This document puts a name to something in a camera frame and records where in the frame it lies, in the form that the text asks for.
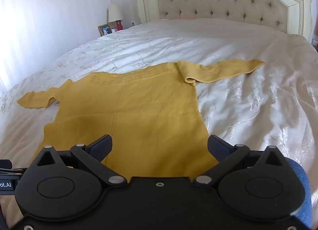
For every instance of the white table lamp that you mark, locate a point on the white table lamp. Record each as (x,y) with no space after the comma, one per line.
(114,12)

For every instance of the white sheer curtain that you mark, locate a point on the white sheer curtain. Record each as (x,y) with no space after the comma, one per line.
(37,33)

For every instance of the white floral bedspread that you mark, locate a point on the white floral bedspread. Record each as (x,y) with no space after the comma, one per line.
(223,43)

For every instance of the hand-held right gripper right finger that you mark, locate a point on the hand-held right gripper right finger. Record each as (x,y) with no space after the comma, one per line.
(217,146)

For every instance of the wooden picture frame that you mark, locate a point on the wooden picture frame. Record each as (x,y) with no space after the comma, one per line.
(104,30)

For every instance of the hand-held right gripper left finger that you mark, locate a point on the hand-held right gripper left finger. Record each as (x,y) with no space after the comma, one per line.
(101,146)

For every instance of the red bottle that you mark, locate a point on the red bottle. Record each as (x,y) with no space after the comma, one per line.
(119,25)

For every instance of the yellow towel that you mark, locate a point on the yellow towel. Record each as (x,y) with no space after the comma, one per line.
(149,110)

